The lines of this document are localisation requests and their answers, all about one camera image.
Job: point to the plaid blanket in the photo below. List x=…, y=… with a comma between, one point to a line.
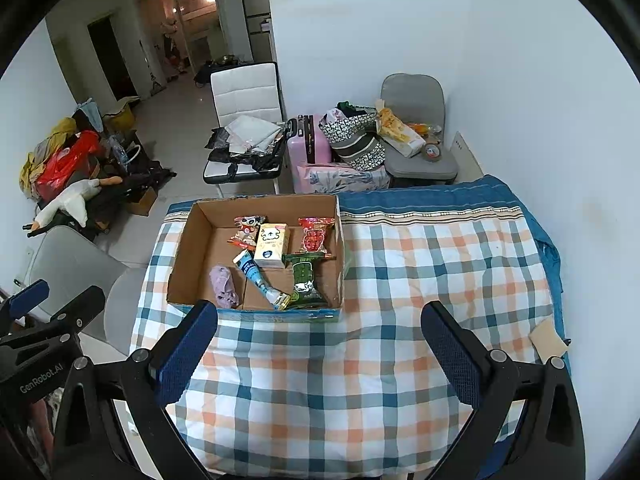
x=325, y=385

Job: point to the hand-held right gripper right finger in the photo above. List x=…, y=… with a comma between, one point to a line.
x=450, y=357

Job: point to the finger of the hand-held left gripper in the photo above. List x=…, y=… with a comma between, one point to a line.
x=75, y=314
x=30, y=299

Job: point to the yellow plastic bag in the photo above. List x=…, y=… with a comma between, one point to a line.
x=120, y=120

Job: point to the blue toothpaste tube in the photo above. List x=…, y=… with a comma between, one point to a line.
x=250, y=270

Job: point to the small cardboard box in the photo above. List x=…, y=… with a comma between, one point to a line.
x=141, y=203

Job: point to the pile of grey bags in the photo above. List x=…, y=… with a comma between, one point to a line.
x=250, y=130

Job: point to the cartoon print snack packet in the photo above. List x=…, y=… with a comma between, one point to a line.
x=245, y=232

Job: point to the pink floral package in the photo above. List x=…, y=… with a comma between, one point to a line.
x=340, y=177

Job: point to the cream tissue pack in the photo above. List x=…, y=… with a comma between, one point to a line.
x=270, y=245

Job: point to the blue bed sheet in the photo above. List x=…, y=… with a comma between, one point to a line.
x=530, y=220

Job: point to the black folded stroller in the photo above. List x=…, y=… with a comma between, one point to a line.
x=135, y=185

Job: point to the brown tape roll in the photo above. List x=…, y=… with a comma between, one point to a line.
x=426, y=152

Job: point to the grey plastic chair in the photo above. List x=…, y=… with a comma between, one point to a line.
x=75, y=265

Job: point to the red snack packet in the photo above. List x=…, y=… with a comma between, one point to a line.
x=315, y=237

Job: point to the flat cardboard piece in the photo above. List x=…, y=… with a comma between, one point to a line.
x=546, y=342

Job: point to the purple sock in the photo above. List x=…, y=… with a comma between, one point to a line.
x=223, y=287

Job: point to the yellow cloth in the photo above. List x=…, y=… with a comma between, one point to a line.
x=55, y=132

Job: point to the red plastic bag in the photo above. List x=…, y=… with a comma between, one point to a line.
x=62, y=162

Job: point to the black white patterned tote bag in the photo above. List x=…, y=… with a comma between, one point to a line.
x=360, y=152

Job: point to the white goose plush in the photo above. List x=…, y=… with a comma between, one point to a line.
x=75, y=200

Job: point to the pink suitcase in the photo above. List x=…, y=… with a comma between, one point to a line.
x=312, y=147

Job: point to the white panel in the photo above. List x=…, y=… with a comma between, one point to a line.
x=467, y=152

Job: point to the green wet wipes pack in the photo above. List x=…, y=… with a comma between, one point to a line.
x=304, y=280

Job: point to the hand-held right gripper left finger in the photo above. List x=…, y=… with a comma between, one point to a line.
x=185, y=357

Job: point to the white padded chair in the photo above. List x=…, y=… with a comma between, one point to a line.
x=242, y=92

